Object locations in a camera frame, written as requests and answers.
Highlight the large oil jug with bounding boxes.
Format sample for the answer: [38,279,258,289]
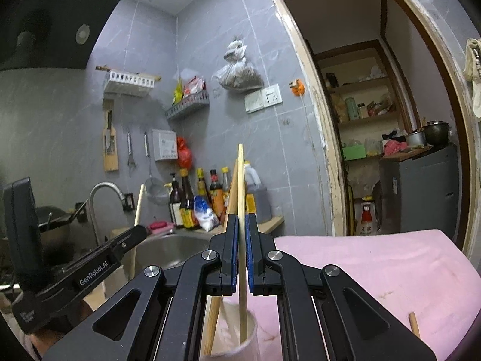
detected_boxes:
[245,161,272,223]

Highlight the pink floral tablecloth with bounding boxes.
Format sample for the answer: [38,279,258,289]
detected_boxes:
[232,228,481,361]

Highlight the steel sink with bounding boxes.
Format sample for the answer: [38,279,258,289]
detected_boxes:
[135,231,210,274]

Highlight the red plastic bag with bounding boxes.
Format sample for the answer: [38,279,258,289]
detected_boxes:
[177,136,192,170]

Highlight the white wall basket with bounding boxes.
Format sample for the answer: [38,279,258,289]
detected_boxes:
[103,69,155,98]

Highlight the dark vinegar bottle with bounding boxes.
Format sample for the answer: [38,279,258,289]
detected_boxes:
[169,173,183,228]

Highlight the white rubber gloves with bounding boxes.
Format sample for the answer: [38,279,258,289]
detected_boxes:
[463,38,481,120]

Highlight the dark sauce bottle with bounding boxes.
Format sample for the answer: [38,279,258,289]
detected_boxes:
[179,168,200,230]

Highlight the white wall box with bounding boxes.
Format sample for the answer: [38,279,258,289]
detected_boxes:
[152,130,178,161]

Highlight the chrome faucet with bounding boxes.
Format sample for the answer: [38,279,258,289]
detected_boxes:
[87,181,125,246]

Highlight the white plastic utensil holder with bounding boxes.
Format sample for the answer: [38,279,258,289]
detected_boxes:
[200,297,261,361]

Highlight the orange wall hook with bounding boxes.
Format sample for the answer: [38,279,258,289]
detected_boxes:
[289,79,305,97]

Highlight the white salt bag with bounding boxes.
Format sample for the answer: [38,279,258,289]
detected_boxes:
[194,196,220,232]

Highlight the black range hood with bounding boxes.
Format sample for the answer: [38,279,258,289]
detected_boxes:
[1,0,120,71]

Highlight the grey wall shelf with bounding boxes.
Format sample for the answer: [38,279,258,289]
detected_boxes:
[166,90,210,121]

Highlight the wooden cutting board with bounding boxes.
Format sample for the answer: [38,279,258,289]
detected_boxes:
[102,99,119,173]

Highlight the grey cabinet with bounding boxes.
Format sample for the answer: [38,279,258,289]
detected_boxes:
[379,144,459,239]

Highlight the white wall socket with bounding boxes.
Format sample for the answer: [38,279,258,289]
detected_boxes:
[245,84,283,113]

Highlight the left hand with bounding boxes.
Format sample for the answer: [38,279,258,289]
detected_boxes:
[29,301,93,358]

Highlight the hanging plastic bag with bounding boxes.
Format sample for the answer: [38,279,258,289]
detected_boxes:
[212,39,263,93]

